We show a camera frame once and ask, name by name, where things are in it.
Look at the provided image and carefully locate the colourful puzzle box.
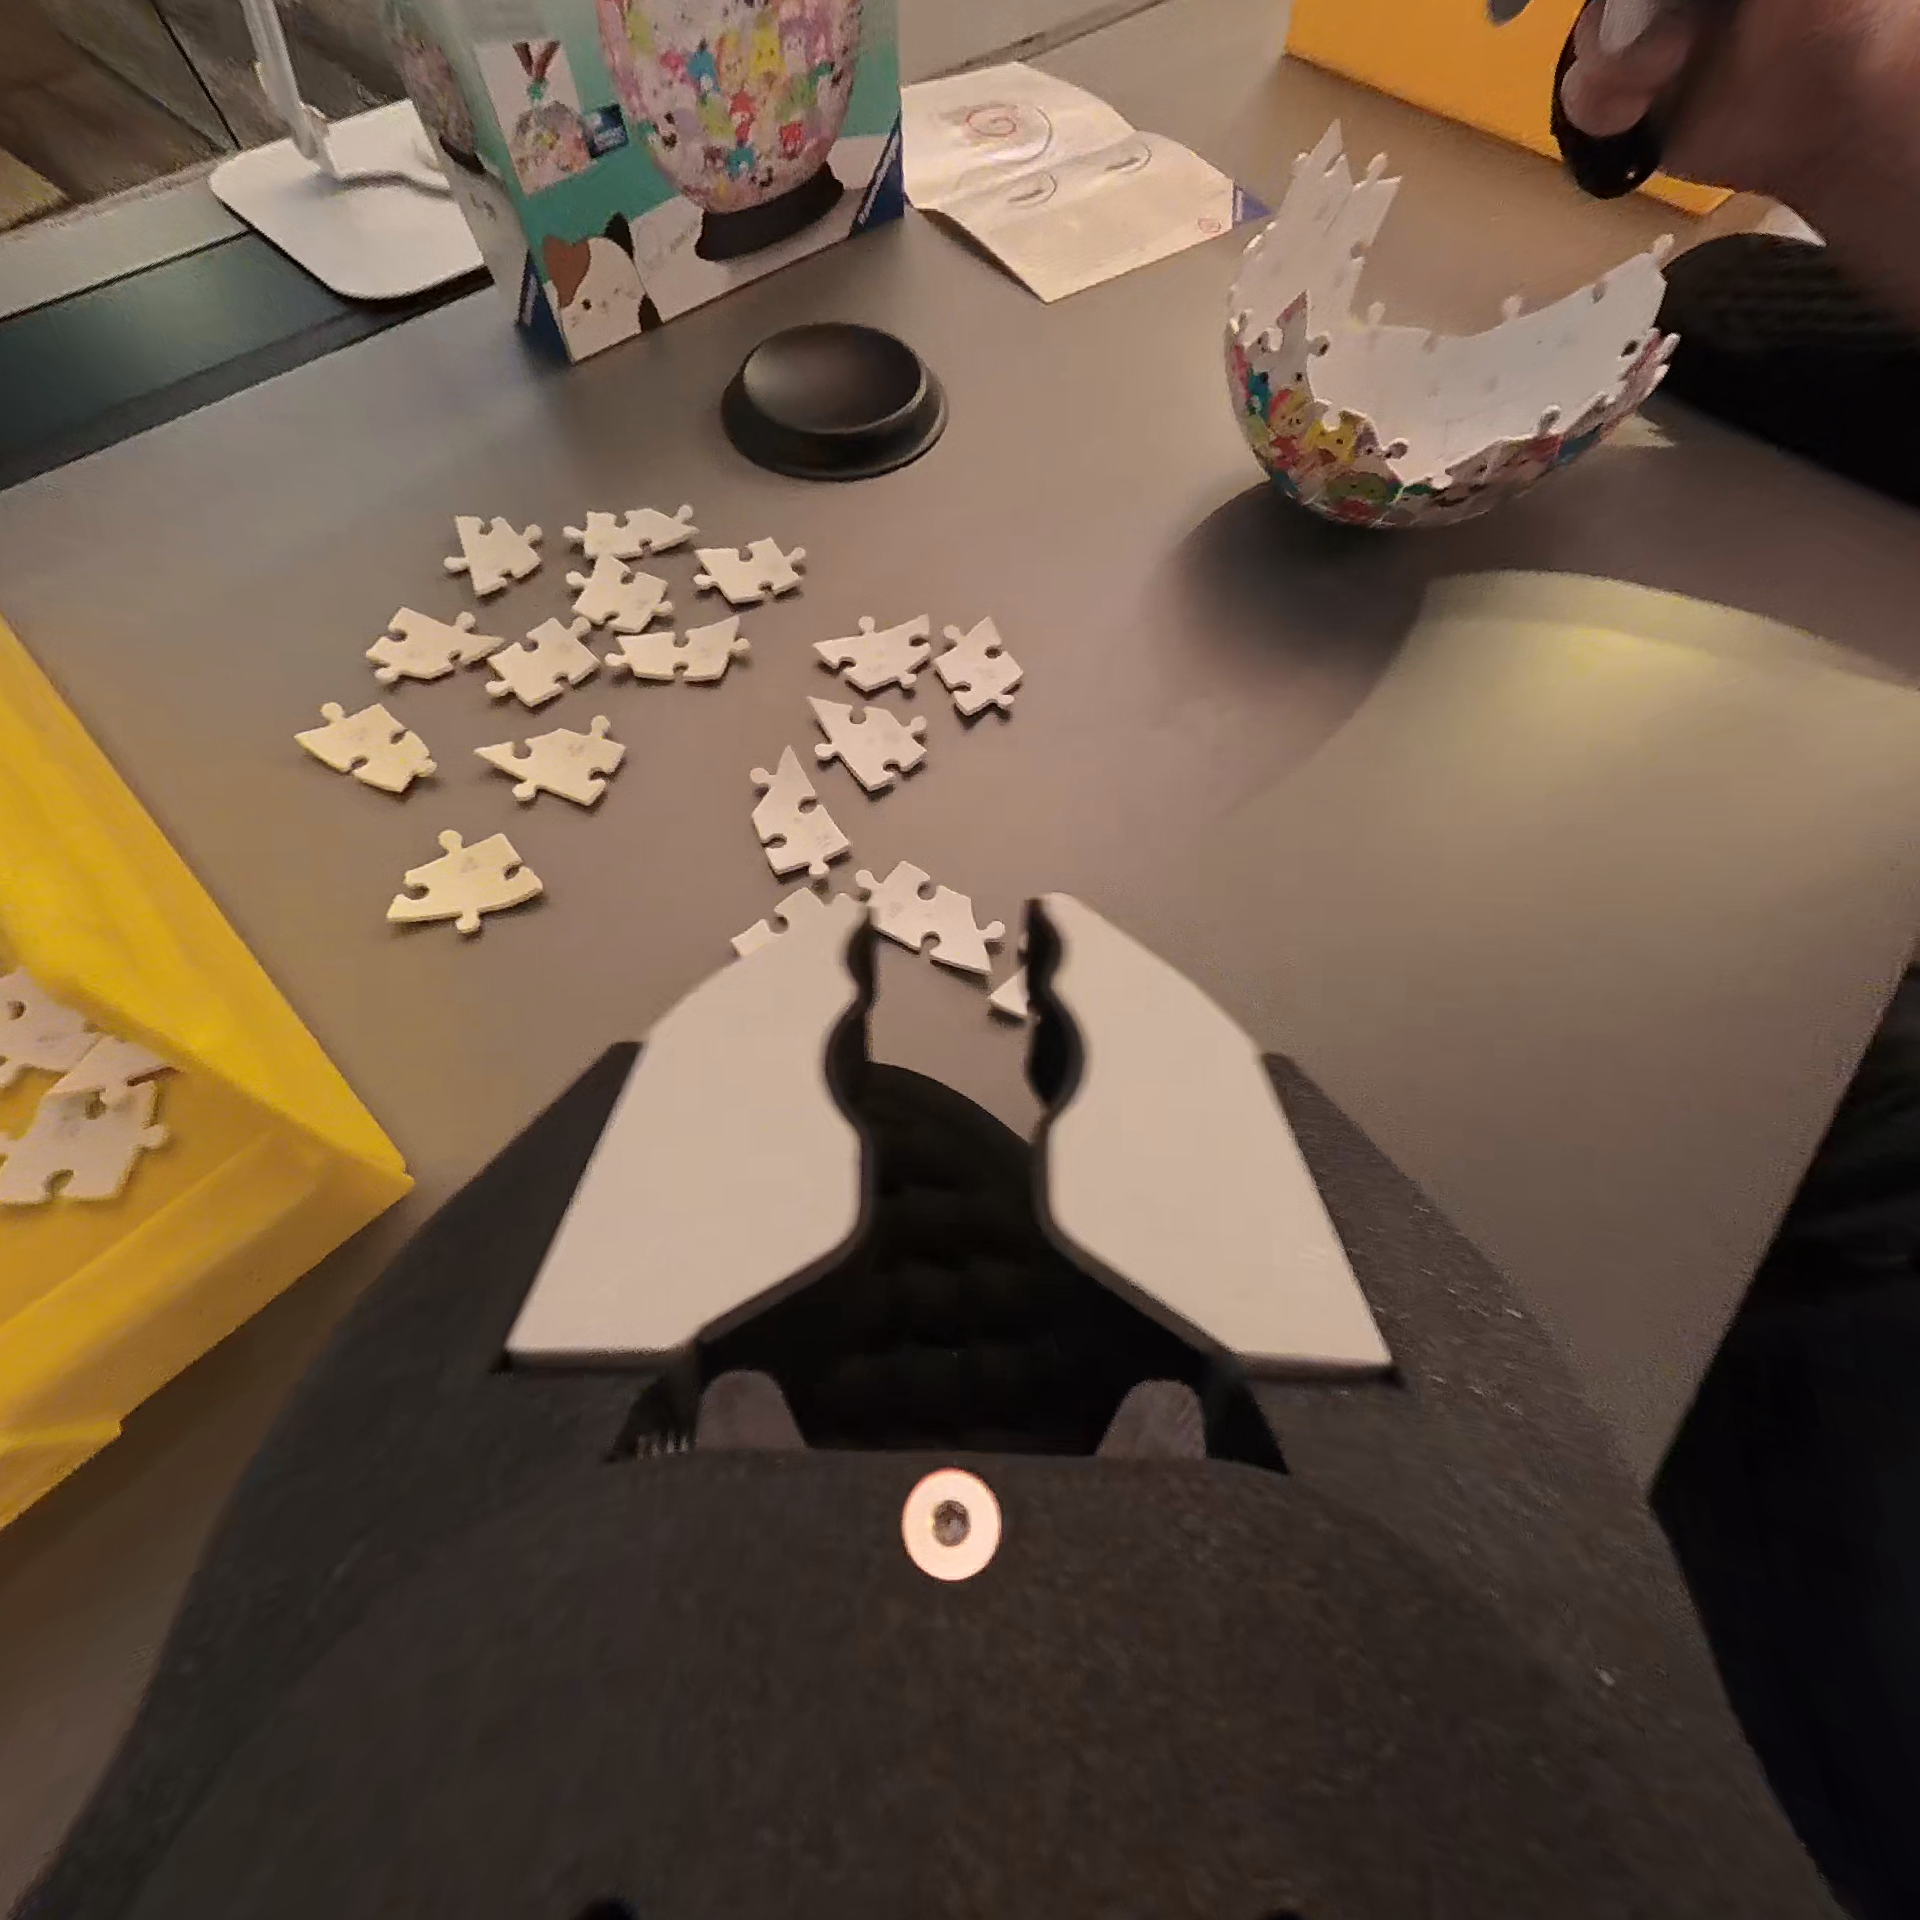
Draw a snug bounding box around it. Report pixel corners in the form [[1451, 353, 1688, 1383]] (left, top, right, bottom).
[[376, 0, 905, 366]]

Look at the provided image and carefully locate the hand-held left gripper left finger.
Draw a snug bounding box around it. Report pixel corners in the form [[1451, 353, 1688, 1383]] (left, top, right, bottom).
[[503, 902, 885, 1378]]

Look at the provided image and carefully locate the partly built puzzle ball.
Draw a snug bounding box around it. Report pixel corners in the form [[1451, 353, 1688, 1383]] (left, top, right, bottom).
[[1223, 120, 1683, 530]]

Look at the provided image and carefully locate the heap of white puzzle pieces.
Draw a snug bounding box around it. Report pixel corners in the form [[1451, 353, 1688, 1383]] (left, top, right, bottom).
[[0, 966, 177, 1211]]

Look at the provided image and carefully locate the yellow plastic bin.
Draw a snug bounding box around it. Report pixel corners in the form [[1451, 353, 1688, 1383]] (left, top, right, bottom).
[[0, 615, 417, 1532], [1287, 0, 1743, 216]]

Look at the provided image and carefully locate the white stand base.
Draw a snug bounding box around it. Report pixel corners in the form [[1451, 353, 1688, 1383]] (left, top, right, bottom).
[[209, 0, 496, 305]]

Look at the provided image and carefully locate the white instruction leaflet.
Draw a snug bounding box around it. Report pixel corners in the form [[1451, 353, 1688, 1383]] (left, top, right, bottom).
[[900, 59, 1279, 307]]

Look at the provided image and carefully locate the black round ball stand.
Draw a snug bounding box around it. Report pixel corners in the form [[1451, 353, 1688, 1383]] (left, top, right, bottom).
[[721, 321, 951, 482]]

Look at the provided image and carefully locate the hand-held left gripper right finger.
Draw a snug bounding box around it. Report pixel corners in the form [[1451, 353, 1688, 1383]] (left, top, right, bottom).
[[1024, 892, 1396, 1383]]

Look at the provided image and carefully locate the person's dark clothing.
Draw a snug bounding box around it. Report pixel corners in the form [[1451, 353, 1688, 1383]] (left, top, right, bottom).
[[1649, 232, 1920, 1920]]

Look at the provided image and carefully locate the person's right hand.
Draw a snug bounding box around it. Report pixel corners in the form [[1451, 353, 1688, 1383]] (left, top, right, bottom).
[[1560, 0, 1920, 244]]

